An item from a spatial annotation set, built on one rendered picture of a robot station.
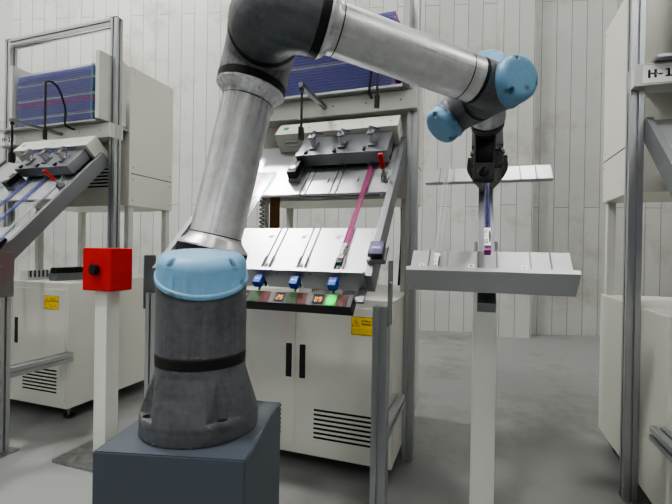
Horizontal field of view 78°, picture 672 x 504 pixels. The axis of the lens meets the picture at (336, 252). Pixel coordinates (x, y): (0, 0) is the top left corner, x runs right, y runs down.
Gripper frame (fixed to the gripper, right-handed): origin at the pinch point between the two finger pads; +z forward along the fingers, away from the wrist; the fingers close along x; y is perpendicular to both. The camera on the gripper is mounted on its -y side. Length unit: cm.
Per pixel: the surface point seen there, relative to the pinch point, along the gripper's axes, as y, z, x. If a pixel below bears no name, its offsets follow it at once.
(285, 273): -25, 3, 52
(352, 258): -17.8, 6.0, 34.9
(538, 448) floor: -41, 112, -20
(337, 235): -8.6, 7.9, 41.6
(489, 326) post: -29.2, 20.9, -0.6
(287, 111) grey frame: 54, 9, 76
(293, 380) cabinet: -41, 51, 65
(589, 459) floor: -43, 110, -37
